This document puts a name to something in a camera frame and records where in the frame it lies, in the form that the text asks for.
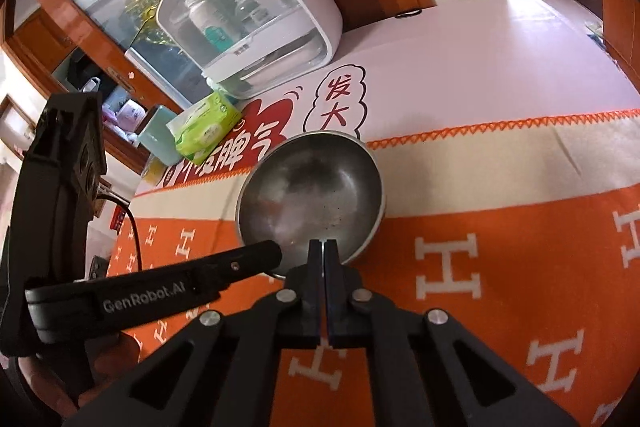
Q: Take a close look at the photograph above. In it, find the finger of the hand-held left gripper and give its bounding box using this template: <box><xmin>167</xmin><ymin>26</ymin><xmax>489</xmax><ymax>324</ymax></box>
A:
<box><xmin>190</xmin><ymin>239</ymin><xmax>283</xmax><ymax>294</ymax></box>

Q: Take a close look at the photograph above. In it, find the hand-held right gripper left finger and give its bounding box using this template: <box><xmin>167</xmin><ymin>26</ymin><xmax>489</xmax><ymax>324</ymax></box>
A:
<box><xmin>65</xmin><ymin>238</ymin><xmax>325</xmax><ymax>427</ymax></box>

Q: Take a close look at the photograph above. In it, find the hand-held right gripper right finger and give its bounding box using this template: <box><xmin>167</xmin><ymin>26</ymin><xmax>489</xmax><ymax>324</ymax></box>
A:
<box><xmin>324</xmin><ymin>238</ymin><xmax>581</xmax><ymax>427</ymax></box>

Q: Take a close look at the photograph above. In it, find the steel bowl with patterned side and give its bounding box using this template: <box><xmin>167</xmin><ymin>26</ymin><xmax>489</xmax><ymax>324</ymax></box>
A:
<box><xmin>235</xmin><ymin>132</ymin><xmax>387</xmax><ymax>280</ymax></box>

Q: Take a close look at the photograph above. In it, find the person's left hand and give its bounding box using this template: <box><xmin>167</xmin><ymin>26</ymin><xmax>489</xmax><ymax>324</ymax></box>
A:
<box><xmin>15</xmin><ymin>331</ymin><xmax>143</xmax><ymax>418</ymax></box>

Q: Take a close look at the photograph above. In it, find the mint green canister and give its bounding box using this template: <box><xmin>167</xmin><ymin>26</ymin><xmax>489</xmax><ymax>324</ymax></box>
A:
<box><xmin>137</xmin><ymin>104</ymin><xmax>176</xmax><ymax>162</ymax></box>

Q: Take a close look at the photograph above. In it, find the green tissue pack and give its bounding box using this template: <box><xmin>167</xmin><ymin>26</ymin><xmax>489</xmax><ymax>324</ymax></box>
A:
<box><xmin>166</xmin><ymin>89</ymin><xmax>242</xmax><ymax>166</ymax></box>

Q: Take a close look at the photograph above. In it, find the orange patterned tablecloth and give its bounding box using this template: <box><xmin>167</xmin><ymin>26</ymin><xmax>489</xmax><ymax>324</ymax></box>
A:
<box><xmin>105</xmin><ymin>109</ymin><xmax>640</xmax><ymax>427</ymax></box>

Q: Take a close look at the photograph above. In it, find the white bottle with green label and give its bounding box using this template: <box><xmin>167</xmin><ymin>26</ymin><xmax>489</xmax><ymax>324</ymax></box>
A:
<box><xmin>185</xmin><ymin>0</ymin><xmax>241</xmax><ymax>58</ymax></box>

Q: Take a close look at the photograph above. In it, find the white red-printed table cover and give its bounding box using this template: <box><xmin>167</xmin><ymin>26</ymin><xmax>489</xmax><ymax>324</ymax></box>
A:
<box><xmin>132</xmin><ymin>0</ymin><xmax>640</xmax><ymax>198</ymax></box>

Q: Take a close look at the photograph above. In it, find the tall wooden cabinet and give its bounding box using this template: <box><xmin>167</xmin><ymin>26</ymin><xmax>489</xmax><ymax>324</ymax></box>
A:
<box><xmin>595</xmin><ymin>0</ymin><xmax>640</xmax><ymax>78</ymax></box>

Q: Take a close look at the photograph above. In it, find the black braided cable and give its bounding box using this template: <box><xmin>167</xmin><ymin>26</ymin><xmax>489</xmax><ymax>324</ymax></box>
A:
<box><xmin>97</xmin><ymin>189</ymin><xmax>143</xmax><ymax>278</ymax></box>

